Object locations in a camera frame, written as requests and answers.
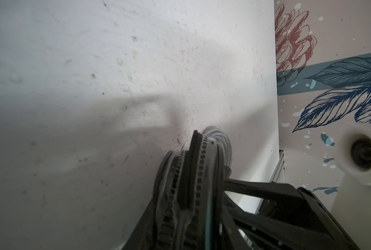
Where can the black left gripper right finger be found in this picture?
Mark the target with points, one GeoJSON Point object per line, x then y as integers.
{"type": "Point", "coordinates": [231, 238]}

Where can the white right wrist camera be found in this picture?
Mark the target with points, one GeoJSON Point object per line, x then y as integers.
{"type": "Point", "coordinates": [352, 205]}

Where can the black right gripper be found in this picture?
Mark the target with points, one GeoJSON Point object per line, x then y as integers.
{"type": "Point", "coordinates": [294, 219]}

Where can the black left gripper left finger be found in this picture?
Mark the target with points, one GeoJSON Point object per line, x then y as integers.
{"type": "Point", "coordinates": [144, 234]}

